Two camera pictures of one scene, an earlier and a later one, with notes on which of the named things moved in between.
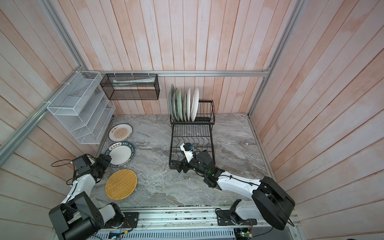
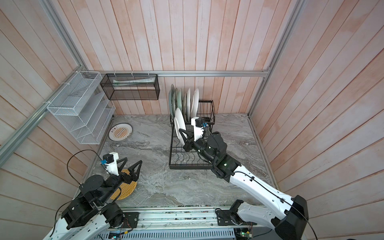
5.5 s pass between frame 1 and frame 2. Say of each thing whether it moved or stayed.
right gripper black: moved
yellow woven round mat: stayed
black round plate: stayed
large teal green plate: stayed
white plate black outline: stayed
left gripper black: moved
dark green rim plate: moved
